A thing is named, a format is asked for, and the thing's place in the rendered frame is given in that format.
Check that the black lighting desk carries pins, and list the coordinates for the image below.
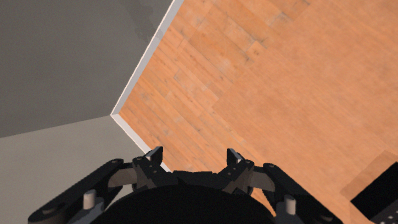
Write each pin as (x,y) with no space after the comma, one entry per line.
(378,202)

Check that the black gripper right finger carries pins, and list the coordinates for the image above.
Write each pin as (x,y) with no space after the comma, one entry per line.
(290,201)

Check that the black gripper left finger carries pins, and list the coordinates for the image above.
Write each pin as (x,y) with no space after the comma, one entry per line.
(88,198)

